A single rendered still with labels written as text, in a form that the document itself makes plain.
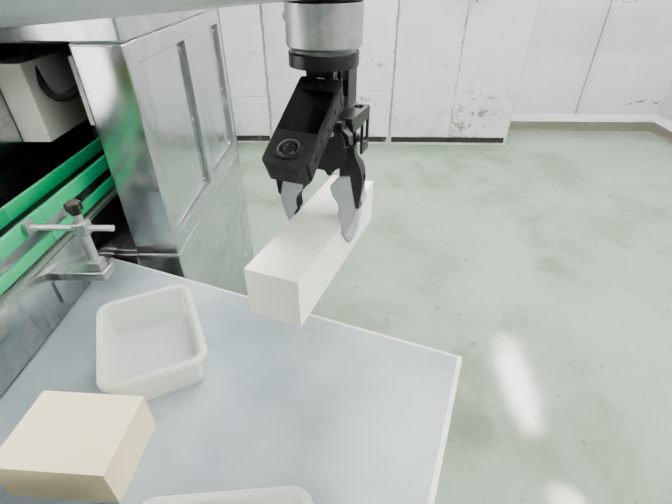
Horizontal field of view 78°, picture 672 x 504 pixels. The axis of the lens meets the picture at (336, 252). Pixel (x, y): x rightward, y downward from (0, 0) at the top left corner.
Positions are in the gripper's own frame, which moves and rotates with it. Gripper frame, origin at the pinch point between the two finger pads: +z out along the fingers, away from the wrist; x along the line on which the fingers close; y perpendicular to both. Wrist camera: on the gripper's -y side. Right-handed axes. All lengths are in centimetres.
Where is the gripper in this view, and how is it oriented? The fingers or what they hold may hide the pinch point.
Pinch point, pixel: (319, 230)
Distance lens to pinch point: 51.6
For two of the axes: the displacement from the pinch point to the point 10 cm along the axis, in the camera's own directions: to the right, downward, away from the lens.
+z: 0.0, 8.2, 5.8
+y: 3.7, -5.3, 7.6
